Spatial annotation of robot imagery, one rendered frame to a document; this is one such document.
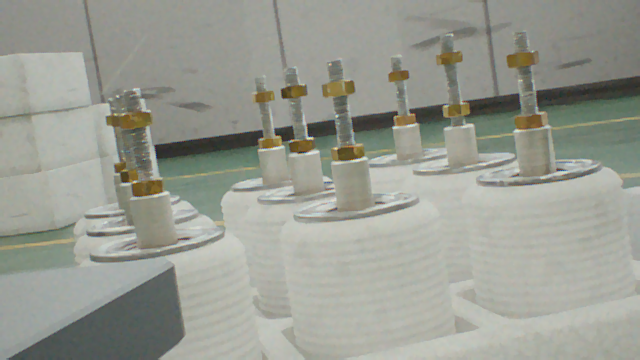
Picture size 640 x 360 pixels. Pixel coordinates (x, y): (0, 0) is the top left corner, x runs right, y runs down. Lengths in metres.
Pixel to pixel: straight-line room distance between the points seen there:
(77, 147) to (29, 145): 0.25
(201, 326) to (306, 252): 0.07
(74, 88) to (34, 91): 0.25
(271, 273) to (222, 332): 0.15
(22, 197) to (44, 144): 0.17
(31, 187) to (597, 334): 2.68
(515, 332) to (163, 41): 5.63
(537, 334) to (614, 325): 0.04
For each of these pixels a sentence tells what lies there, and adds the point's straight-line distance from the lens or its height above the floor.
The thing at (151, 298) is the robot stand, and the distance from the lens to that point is 0.18.
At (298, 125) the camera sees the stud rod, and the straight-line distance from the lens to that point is 0.69.
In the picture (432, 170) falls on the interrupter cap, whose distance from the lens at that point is 0.70.
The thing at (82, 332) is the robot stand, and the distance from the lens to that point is 0.16.
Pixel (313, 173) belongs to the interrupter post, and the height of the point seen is 0.27.
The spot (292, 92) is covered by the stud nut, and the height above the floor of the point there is 0.32.
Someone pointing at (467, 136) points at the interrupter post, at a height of 0.27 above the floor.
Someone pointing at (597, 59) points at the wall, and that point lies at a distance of 5.61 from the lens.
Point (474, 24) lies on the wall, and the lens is 5.64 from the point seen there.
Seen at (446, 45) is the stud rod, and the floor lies 0.34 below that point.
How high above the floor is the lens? 0.33
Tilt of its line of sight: 5 degrees down
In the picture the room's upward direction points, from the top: 9 degrees counter-clockwise
